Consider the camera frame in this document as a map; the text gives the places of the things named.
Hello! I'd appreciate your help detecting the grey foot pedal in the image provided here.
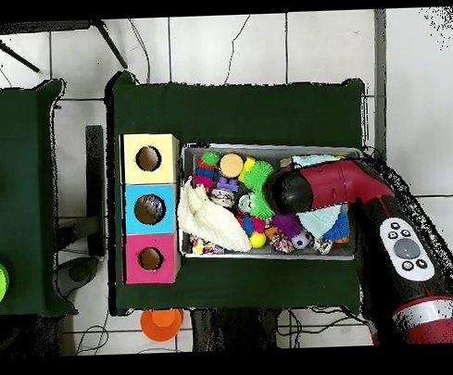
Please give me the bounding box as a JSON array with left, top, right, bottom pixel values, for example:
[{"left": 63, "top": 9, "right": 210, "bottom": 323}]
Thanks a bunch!
[{"left": 54, "top": 255, "right": 103, "bottom": 299}]

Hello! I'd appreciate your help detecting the green spiky ball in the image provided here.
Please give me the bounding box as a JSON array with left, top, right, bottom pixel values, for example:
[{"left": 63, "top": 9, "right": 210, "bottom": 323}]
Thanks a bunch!
[
  {"left": 248, "top": 191, "right": 277, "bottom": 220},
  {"left": 243, "top": 160, "right": 276, "bottom": 192}
]

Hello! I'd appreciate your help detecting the cream waffle cloth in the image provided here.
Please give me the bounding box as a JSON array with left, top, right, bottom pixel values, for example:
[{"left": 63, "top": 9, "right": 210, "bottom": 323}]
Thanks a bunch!
[{"left": 175, "top": 175, "right": 253, "bottom": 256}]

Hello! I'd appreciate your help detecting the clear crinkly plastic packet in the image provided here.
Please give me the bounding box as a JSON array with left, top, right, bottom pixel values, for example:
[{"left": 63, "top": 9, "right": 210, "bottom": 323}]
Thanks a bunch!
[{"left": 136, "top": 194, "right": 167, "bottom": 222}]

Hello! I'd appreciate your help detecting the colourful candy packet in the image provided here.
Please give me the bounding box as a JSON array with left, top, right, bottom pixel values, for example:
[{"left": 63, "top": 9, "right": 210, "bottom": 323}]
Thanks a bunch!
[{"left": 190, "top": 237, "right": 225, "bottom": 256}]

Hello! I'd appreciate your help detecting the mint green cloth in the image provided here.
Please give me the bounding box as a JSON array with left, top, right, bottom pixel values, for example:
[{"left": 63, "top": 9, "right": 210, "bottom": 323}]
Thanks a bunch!
[{"left": 290, "top": 152, "right": 349, "bottom": 242}]

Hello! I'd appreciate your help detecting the black tripod stand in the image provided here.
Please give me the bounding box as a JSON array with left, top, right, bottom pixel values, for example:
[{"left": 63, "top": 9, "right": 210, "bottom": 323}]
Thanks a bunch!
[{"left": 0, "top": 18, "right": 129, "bottom": 74}]

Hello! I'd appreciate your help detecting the orange plastic bucket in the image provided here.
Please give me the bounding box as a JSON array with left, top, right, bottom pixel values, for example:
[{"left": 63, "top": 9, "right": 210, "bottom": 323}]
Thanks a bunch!
[{"left": 139, "top": 307, "right": 185, "bottom": 344}]

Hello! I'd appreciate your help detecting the dark green table cloth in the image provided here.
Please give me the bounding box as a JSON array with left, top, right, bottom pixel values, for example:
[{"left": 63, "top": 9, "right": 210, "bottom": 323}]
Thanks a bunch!
[
  {"left": 0, "top": 78, "right": 78, "bottom": 320},
  {"left": 101, "top": 62, "right": 373, "bottom": 322}
]

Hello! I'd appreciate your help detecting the shallow mesh bin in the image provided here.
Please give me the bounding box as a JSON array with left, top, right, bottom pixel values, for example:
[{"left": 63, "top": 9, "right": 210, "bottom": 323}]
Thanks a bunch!
[{"left": 175, "top": 135, "right": 366, "bottom": 268}]

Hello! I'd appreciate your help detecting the wooden box with three holes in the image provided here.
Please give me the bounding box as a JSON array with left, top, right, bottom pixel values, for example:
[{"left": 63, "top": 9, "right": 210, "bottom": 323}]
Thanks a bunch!
[{"left": 116, "top": 131, "right": 185, "bottom": 285}]

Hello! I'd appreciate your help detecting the blue spiky ball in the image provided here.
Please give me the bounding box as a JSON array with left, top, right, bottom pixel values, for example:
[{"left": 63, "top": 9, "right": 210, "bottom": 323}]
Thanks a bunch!
[{"left": 321, "top": 210, "right": 352, "bottom": 243}]

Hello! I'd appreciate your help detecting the purple spiky ball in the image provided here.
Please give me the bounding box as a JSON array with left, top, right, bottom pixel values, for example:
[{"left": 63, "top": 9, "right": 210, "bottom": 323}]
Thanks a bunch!
[{"left": 270, "top": 211, "right": 304, "bottom": 240}]

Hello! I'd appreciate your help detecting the multicolour spiky caterpillar toy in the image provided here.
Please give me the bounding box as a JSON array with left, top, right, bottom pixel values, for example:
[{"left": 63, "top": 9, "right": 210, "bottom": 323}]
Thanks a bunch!
[{"left": 192, "top": 149, "right": 223, "bottom": 192}]

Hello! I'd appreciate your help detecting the purple wooden block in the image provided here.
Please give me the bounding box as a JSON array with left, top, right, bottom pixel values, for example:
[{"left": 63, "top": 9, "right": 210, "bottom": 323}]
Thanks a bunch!
[{"left": 215, "top": 176, "right": 240, "bottom": 194}]

